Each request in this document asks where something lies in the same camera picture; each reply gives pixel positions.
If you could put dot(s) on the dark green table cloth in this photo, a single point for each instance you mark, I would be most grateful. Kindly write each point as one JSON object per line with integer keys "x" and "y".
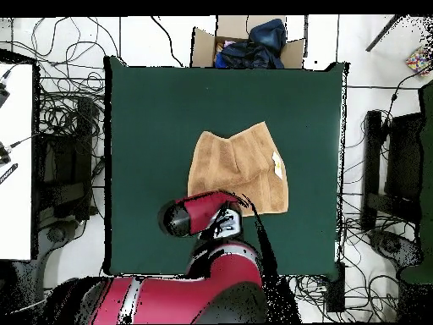
{"x": 152, "y": 118}

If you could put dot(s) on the multicoloured speckled item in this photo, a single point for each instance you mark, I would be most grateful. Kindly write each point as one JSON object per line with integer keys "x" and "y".
{"x": 419, "y": 61}

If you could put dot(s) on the black rod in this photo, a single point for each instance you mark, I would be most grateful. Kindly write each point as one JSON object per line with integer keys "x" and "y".
{"x": 384, "y": 34}

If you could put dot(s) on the black flat strip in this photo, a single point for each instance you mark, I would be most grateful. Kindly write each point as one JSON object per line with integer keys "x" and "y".
{"x": 8, "y": 173}

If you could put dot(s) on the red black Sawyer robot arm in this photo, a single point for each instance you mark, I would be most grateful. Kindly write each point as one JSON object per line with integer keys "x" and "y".
{"x": 203, "y": 213}

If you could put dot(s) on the orange terry towel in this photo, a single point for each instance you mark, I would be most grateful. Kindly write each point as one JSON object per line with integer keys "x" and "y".
{"x": 236, "y": 162}

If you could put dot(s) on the brown cardboard box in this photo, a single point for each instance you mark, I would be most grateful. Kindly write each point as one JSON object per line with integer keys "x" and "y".
{"x": 203, "y": 47}

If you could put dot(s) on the black box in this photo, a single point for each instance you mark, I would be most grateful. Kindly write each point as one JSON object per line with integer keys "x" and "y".
{"x": 335, "y": 291}

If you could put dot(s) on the white desk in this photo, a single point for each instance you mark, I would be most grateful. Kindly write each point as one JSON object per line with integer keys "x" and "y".
{"x": 17, "y": 203}

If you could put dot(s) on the black stand frame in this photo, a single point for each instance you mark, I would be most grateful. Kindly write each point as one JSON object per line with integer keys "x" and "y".
{"x": 64, "y": 189}
{"x": 372, "y": 152}

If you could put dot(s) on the green cloth covered table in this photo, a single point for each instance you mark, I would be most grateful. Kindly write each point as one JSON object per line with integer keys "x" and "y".
{"x": 428, "y": 169}

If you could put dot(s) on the dark blue clothes pile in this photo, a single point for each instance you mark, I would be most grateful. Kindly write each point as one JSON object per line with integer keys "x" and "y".
{"x": 257, "y": 50}

